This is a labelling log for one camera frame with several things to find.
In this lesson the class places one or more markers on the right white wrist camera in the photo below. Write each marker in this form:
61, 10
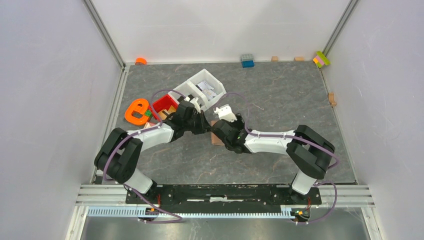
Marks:
225, 113

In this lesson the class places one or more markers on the white far plastic bin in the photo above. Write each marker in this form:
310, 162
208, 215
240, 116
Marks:
213, 81

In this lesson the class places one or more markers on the tan leather card holder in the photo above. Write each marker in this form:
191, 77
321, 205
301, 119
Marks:
214, 139

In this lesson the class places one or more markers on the blue grey toy block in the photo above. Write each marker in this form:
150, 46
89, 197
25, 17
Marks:
247, 60

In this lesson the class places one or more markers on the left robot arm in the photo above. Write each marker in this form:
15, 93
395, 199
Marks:
119, 155

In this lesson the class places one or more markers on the small green block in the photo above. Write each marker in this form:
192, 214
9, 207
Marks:
147, 114

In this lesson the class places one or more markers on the tan item in red bin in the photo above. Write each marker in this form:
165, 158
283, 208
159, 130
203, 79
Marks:
165, 113

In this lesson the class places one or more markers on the orange tape dispenser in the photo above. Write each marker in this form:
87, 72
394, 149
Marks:
135, 112

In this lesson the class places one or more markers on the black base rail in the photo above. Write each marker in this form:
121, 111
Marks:
229, 198

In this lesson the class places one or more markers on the white middle plastic bin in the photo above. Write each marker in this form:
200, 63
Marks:
188, 88

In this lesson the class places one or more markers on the green pink toy block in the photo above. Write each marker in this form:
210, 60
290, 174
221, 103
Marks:
321, 60

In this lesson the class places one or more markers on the curved wooden piece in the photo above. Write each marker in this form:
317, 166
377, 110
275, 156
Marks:
331, 99

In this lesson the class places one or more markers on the flat tan wooden block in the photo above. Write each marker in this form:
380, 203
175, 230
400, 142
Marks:
299, 58

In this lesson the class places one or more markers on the light blue cable comb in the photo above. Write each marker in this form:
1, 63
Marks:
144, 212

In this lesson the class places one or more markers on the white plastic bin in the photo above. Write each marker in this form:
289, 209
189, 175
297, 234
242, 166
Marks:
213, 81
188, 88

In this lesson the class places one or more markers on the orange round cap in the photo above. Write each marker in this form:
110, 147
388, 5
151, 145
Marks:
140, 61

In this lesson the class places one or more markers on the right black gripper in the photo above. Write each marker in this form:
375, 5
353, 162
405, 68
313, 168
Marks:
240, 122

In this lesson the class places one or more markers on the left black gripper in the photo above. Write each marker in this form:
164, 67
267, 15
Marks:
204, 126

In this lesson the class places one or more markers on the red plastic bin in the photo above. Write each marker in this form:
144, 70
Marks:
163, 103

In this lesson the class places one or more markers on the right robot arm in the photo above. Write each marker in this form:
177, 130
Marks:
310, 152

